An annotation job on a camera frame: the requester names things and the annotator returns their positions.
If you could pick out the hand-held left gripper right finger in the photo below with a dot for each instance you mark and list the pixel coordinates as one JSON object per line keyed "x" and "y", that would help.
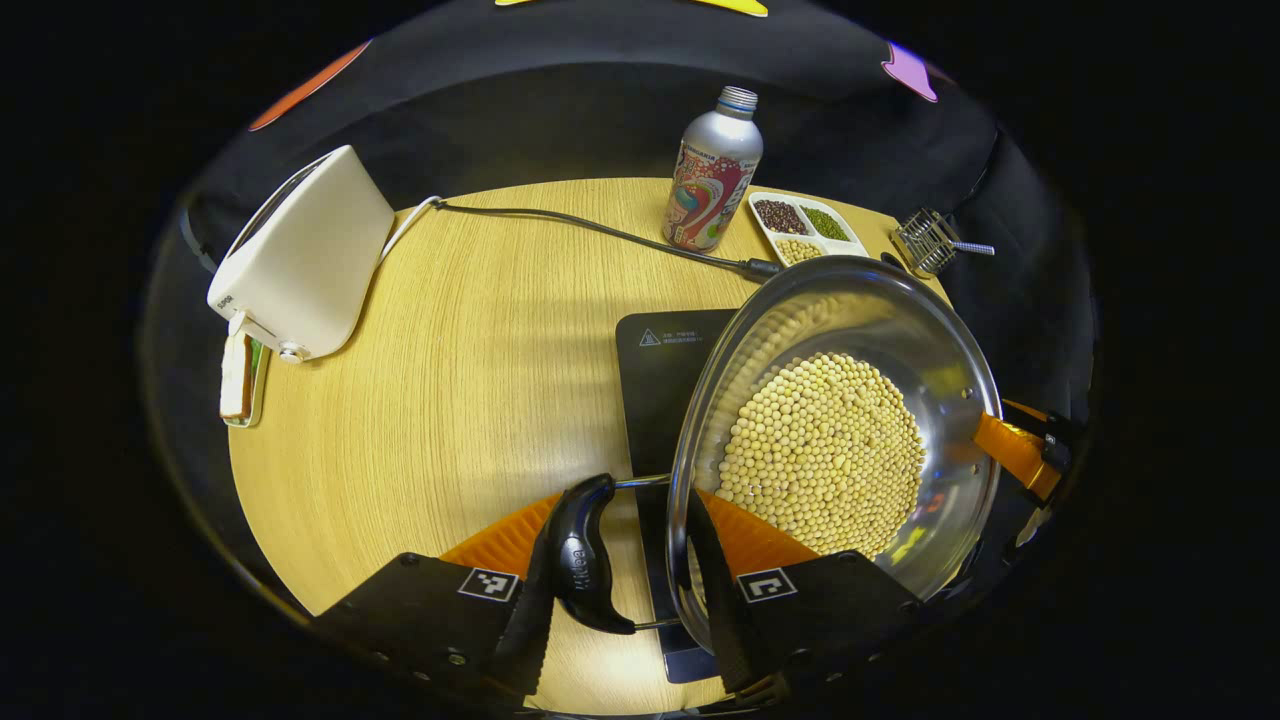
{"x": 820, "y": 610}

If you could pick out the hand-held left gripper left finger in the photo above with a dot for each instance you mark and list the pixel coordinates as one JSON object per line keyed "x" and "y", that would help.
{"x": 430, "y": 610}

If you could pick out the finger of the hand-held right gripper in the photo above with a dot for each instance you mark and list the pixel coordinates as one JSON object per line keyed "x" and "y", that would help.
{"x": 1010, "y": 445}

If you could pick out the pile of soybeans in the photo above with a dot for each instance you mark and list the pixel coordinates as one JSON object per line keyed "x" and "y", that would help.
{"x": 820, "y": 455}

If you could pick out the black induction cooktop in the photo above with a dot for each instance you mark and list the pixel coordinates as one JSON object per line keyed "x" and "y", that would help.
{"x": 665, "y": 390}

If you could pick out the pale rectangular plate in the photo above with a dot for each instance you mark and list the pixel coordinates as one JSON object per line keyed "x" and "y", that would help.
{"x": 258, "y": 390}

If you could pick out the white divided bean dish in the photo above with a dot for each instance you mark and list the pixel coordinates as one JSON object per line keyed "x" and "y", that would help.
{"x": 800, "y": 232}

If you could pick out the sandwich with lettuce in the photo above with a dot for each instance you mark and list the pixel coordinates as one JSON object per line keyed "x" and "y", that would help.
{"x": 236, "y": 378}

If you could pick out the white toaster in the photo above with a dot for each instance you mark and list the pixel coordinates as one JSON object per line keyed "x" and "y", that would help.
{"x": 310, "y": 260}

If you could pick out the colourful printed metal bottle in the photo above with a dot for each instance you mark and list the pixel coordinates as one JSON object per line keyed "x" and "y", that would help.
{"x": 710, "y": 180}

